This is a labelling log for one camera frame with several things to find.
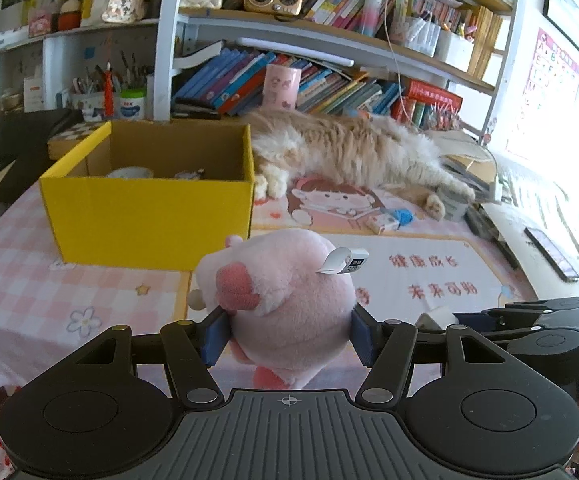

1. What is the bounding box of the yellow cardboard box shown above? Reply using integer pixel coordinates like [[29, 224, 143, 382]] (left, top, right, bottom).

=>
[[39, 119, 255, 271]]

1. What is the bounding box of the black smartphone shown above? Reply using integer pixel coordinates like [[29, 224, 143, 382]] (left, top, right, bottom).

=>
[[525, 226, 579, 283]]

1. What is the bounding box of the white storage bin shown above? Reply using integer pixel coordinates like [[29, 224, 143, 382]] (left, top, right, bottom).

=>
[[434, 30, 474, 72]]

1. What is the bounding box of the pink patterned cup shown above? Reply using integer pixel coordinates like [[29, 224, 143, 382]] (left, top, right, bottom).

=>
[[262, 64, 301, 110]]

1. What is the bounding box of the stack of books right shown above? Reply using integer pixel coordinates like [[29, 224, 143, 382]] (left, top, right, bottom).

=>
[[433, 130, 502, 203]]

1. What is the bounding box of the black piano keyboard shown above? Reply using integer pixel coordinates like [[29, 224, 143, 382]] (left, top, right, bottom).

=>
[[0, 108, 82, 204]]

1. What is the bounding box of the fluffy cream cat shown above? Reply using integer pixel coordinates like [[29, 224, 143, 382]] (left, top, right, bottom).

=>
[[241, 107, 475, 221]]

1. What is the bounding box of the pink checkered tablecloth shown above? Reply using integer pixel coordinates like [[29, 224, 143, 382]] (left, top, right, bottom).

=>
[[0, 179, 579, 391]]

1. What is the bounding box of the blue crumpled wrapper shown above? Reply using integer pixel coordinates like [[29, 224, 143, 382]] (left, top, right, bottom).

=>
[[389, 208, 414, 226]]

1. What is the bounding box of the pink plush pig toy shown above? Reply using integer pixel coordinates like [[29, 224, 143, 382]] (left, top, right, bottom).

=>
[[188, 229, 369, 390]]

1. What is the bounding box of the white bookshelf frame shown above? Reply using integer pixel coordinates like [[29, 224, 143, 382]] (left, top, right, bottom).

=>
[[0, 0, 513, 122]]

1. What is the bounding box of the small white card box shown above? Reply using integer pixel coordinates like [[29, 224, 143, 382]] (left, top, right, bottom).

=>
[[365, 214, 400, 235]]

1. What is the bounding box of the red box on shelf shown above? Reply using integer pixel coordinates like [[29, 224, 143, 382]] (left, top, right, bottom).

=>
[[407, 79, 463, 113]]

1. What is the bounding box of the row of leaning books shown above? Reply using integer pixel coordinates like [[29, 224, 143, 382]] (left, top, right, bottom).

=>
[[170, 44, 403, 118]]

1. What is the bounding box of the checkered chess board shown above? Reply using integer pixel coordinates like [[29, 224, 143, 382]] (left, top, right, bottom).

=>
[[47, 122, 103, 162]]

